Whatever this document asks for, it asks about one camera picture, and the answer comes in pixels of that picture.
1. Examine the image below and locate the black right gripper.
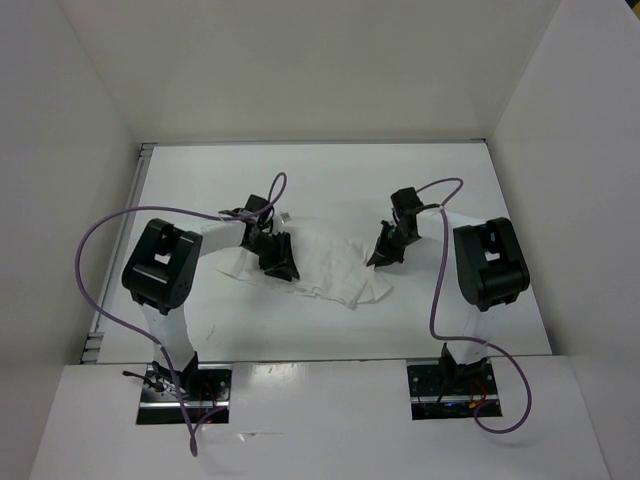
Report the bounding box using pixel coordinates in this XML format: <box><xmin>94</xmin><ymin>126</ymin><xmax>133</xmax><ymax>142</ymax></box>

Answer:
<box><xmin>368</xmin><ymin>220</ymin><xmax>418</xmax><ymax>268</ymax></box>

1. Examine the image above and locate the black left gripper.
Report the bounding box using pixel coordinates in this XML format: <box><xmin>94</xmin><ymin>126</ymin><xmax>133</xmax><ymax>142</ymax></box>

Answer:
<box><xmin>243</xmin><ymin>231</ymin><xmax>299</xmax><ymax>282</ymax></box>

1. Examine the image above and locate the white pleated skirt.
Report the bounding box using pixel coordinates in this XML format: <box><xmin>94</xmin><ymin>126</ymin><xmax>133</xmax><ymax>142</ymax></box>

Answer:
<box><xmin>216</xmin><ymin>228</ymin><xmax>393</xmax><ymax>309</ymax></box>

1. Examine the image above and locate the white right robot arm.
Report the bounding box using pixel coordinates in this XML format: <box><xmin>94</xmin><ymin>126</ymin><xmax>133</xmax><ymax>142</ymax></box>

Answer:
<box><xmin>367</xmin><ymin>204</ymin><xmax>530</xmax><ymax>393</ymax></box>

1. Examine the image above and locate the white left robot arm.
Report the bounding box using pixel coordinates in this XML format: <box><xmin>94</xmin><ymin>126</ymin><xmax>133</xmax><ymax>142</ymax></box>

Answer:
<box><xmin>122</xmin><ymin>213</ymin><xmax>300</xmax><ymax>400</ymax></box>

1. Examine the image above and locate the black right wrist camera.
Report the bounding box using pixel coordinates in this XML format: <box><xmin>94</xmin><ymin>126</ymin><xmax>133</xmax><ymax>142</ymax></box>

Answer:
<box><xmin>391</xmin><ymin>187</ymin><xmax>424</xmax><ymax>215</ymax></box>

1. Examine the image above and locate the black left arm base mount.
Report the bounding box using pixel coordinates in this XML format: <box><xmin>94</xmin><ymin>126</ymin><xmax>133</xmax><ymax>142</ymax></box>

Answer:
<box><xmin>134</xmin><ymin>363</ymin><xmax>232</xmax><ymax>426</ymax></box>

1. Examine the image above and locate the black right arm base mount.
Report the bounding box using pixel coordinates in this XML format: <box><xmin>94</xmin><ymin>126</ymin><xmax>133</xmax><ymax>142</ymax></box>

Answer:
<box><xmin>406</xmin><ymin>360</ymin><xmax>502</xmax><ymax>421</ymax></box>

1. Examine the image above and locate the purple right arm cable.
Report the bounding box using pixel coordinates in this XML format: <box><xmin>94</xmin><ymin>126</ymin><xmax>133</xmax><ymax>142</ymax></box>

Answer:
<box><xmin>414</xmin><ymin>178</ymin><xmax>532</xmax><ymax>434</ymax></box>

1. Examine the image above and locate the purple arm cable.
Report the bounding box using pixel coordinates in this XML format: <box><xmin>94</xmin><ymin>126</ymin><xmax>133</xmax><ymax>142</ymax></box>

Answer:
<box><xmin>414</xmin><ymin>178</ymin><xmax>532</xmax><ymax>434</ymax></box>
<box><xmin>74</xmin><ymin>172</ymin><xmax>289</xmax><ymax>457</ymax></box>

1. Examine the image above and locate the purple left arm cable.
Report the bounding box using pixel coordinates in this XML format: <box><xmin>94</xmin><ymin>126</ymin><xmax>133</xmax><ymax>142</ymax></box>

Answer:
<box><xmin>74</xmin><ymin>172</ymin><xmax>289</xmax><ymax>457</ymax></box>

